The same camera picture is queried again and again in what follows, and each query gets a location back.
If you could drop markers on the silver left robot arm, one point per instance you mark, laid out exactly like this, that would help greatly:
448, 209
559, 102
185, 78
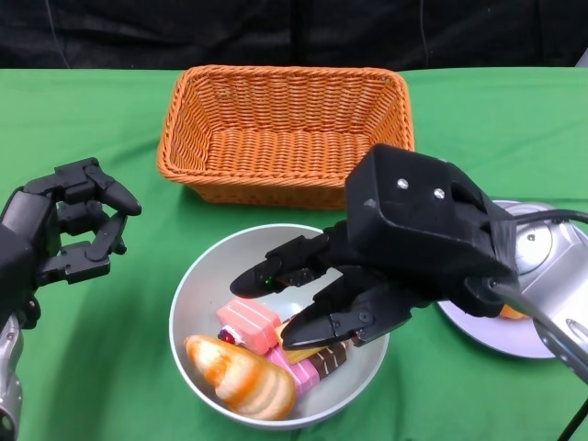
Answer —
9, 376

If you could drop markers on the chocolate brown cake slice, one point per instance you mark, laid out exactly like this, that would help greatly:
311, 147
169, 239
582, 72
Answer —
333, 358

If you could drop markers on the salmon pink cake slice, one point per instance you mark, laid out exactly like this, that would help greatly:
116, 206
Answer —
248, 324

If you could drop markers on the yellow cake slice green ball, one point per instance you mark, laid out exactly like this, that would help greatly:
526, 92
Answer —
303, 354

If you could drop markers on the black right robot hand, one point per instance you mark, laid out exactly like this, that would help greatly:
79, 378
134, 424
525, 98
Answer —
381, 294

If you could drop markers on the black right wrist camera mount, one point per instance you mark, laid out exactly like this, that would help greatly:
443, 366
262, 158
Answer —
413, 216

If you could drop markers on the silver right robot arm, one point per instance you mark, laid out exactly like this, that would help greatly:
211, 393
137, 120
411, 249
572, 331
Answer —
551, 275

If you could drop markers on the pale grey-green bowl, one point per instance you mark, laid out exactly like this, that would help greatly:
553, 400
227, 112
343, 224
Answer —
216, 262

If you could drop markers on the long striped bread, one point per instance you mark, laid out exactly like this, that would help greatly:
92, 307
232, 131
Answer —
243, 379

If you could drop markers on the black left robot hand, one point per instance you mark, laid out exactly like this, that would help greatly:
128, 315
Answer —
23, 229

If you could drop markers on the orange wicker basket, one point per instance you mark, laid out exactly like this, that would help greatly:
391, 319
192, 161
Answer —
275, 147

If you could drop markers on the black backdrop cloth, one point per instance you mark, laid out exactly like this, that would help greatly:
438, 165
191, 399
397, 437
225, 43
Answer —
275, 32

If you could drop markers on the lavender round plate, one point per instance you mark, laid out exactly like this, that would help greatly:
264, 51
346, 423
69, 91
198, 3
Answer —
487, 335

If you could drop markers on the green tablecloth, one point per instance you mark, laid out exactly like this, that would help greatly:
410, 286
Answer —
115, 331

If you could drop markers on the magenta pink cake slice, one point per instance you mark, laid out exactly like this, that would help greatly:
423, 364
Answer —
298, 374

